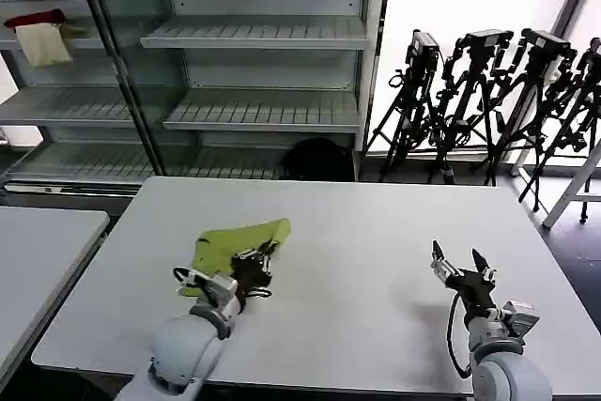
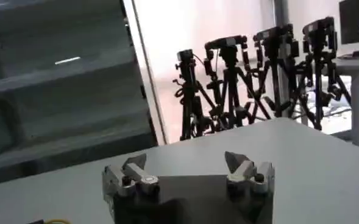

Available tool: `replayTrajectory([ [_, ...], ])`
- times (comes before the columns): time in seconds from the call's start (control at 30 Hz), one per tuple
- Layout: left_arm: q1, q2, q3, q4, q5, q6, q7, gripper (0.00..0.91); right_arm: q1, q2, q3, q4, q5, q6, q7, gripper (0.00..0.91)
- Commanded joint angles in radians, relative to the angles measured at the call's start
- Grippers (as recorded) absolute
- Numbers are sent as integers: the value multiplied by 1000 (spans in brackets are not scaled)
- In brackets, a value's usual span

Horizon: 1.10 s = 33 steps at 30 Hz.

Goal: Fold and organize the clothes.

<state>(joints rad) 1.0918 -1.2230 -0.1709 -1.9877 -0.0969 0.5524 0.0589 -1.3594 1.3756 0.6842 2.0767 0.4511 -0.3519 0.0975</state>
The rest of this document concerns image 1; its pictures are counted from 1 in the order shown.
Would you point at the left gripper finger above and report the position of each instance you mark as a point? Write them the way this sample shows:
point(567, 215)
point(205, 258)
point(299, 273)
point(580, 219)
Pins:
point(246, 256)
point(268, 262)

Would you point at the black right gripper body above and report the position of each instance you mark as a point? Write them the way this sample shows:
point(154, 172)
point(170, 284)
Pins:
point(474, 290)

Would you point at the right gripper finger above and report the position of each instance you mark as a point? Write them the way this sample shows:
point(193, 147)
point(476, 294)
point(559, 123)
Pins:
point(483, 272)
point(443, 267)

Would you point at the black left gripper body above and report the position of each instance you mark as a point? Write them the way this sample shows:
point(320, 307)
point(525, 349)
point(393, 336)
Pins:
point(249, 278)

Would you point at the green t-shirt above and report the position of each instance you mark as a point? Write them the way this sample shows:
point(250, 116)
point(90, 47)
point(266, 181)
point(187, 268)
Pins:
point(235, 237)

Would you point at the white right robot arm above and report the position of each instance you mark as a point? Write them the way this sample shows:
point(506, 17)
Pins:
point(507, 363)

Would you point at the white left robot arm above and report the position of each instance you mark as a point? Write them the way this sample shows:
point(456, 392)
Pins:
point(188, 349)

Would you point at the black bag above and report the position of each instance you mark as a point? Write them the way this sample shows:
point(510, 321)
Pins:
point(319, 159)

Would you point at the grey metal shelf unit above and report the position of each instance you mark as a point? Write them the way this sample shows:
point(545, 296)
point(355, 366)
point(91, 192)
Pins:
point(263, 67)

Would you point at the grey shelf unit with cloths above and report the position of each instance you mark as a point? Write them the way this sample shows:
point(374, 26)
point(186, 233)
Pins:
point(56, 110)

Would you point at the beige cloth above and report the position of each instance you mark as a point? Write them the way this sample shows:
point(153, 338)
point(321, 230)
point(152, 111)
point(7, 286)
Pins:
point(43, 46)

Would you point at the red cloth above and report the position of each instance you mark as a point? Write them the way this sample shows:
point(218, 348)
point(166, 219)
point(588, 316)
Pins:
point(34, 19)

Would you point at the white ladder frame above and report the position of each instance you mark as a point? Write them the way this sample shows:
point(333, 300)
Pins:
point(570, 185)

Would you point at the dark metal rack post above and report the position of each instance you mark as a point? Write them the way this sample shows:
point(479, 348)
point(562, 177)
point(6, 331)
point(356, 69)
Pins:
point(119, 72)

